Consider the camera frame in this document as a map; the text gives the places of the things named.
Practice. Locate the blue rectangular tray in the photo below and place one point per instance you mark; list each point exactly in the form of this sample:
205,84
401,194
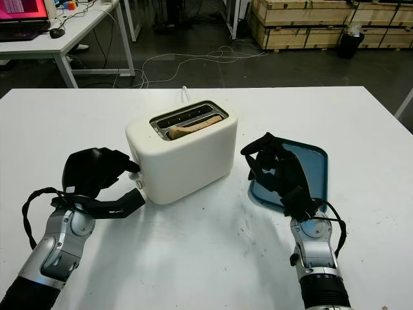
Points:
313,164

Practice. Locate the white office desk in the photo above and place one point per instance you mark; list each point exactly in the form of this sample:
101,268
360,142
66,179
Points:
48,45

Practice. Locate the slanted white table leg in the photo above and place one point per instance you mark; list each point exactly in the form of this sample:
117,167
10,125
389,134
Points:
405,105

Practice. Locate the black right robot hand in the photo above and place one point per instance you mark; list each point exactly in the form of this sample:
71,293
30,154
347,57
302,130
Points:
284,174

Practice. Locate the long wooden crate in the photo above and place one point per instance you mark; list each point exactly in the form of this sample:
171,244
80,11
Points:
387,29
300,29

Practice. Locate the black computer mouse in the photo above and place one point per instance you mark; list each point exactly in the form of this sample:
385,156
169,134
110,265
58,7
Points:
56,33

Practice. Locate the orange and blue small box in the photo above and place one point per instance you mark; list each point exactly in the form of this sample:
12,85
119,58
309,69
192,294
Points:
70,4

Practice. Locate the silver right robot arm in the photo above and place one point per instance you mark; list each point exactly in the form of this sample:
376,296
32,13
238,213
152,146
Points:
319,255

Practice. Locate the black trash bin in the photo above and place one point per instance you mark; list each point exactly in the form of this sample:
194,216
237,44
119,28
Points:
351,46

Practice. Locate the cream white two-slot toaster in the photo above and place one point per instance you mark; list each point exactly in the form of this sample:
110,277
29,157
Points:
190,164

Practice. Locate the black laptop with pink screen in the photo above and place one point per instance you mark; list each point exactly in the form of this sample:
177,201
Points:
22,19

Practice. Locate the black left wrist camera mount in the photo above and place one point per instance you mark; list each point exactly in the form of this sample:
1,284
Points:
122,206

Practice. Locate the brown bread slice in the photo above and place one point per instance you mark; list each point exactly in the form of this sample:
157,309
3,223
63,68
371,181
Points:
180,131

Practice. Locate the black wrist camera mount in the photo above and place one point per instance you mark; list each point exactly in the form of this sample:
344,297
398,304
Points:
300,201
122,206

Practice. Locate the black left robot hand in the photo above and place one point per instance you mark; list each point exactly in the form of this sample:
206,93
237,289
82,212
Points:
84,171

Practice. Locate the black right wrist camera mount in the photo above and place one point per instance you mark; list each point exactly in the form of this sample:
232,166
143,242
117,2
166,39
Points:
300,201

